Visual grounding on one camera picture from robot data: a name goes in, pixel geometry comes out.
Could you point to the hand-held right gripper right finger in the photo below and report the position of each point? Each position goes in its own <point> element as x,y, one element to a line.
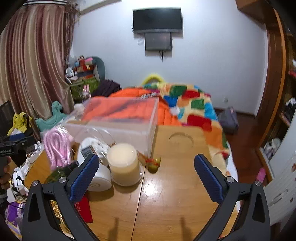
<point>208,178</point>

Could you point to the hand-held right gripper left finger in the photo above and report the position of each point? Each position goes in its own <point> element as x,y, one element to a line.
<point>83,178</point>

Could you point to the dark green bottle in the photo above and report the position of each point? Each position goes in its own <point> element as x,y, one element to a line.
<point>59,172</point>

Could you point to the cream round jar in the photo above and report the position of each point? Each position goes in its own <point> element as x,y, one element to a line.
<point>124,164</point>

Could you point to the clear plastic storage box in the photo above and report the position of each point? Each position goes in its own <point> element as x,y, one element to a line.
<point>120,120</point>

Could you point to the wooden desktop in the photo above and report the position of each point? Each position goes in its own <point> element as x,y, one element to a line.
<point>166,185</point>

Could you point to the person's left hand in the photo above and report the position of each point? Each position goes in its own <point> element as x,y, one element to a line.
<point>5,178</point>

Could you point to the yellow cloth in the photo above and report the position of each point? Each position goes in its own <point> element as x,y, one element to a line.
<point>19,122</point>

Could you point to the pile of white packaging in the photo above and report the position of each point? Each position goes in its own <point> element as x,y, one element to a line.
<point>25,166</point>

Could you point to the red packet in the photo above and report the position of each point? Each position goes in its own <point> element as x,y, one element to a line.
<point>84,209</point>

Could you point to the teal toy horse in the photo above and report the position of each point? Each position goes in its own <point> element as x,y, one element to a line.
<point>50,120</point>

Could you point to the pink slipper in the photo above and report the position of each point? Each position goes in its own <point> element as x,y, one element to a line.
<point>261,175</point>

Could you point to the grey backpack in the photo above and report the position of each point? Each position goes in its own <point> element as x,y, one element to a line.
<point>229,120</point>

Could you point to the purple bag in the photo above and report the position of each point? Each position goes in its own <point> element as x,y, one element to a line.
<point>13,215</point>

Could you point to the white and purple cloth pile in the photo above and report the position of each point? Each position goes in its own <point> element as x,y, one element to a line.
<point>272,148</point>

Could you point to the colourful patchwork blanket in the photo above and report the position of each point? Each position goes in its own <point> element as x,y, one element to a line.
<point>196,104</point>

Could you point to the white cabinet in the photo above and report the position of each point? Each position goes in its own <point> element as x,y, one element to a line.
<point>284,185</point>

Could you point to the pink and beige striped curtain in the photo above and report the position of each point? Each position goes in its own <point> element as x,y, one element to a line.
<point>34,64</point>

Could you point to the green cardboard box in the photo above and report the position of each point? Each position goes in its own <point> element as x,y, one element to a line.
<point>79,89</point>

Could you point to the pink bunny toy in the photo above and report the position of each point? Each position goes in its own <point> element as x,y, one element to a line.
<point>86,91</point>

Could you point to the white plush toy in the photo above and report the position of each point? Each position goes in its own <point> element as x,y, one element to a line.
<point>70,74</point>

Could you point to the orange blanket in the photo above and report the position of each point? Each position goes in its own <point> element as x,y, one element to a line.
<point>143,109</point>

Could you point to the dark purple cloth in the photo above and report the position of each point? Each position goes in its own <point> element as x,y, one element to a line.
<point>108,88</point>

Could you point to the stack of colourful boxes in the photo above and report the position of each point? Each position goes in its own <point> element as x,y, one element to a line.
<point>84,69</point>

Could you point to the grey cushion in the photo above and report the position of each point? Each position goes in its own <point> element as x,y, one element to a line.
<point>100,67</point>

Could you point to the yellow fuzzy hoop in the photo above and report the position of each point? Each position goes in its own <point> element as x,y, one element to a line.
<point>152,77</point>

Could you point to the wooden wardrobe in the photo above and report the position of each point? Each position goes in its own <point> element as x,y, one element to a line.
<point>275,58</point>

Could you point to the grey box under television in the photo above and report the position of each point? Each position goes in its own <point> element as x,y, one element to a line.
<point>158,41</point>

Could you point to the wall socket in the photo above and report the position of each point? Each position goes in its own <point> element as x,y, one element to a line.
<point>226,100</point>

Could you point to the black wall television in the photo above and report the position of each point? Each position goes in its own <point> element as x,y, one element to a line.
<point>157,19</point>

